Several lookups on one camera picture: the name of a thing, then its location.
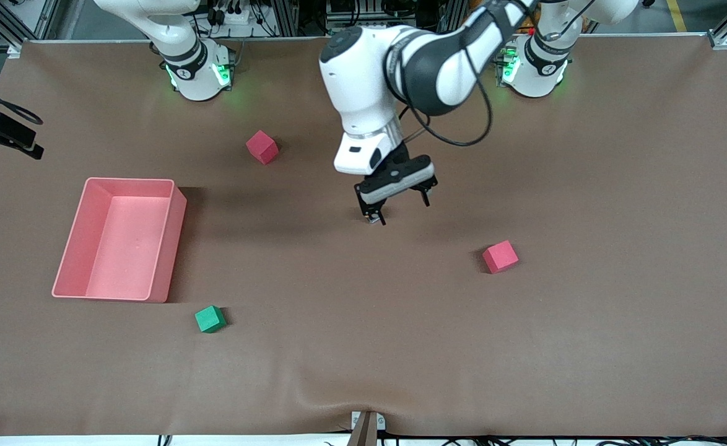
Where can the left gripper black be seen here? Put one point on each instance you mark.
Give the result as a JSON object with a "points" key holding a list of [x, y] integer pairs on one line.
{"points": [[400, 155]]}

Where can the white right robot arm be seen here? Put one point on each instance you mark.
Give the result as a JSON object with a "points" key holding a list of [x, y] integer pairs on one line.
{"points": [[196, 74]]}

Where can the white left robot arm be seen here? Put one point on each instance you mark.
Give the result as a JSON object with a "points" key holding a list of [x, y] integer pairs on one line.
{"points": [[363, 80]]}

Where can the pink foam cube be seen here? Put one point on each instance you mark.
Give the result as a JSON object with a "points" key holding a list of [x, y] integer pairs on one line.
{"points": [[500, 257], [261, 147]]}

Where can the brown table cover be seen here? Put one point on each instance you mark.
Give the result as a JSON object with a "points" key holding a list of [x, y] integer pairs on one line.
{"points": [[363, 347]]}

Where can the pink plastic bin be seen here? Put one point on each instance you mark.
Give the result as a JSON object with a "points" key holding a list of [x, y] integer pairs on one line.
{"points": [[122, 260]]}

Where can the green foam cube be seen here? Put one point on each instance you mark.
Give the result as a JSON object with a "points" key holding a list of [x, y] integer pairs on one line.
{"points": [[210, 319]]}

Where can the white power strip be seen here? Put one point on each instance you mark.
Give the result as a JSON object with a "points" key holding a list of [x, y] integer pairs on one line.
{"points": [[233, 17]]}

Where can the yellow floor tape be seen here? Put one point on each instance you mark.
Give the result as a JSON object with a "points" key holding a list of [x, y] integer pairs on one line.
{"points": [[678, 15]]}

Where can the aluminium extrusion post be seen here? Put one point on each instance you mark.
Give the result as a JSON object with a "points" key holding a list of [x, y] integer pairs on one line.
{"points": [[286, 15], [447, 15]]}

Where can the metal clamp bracket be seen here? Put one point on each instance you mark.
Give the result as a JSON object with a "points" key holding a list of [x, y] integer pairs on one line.
{"points": [[381, 422]]}

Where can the brown angled post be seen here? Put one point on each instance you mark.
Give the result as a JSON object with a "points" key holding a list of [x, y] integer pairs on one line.
{"points": [[363, 433]]}

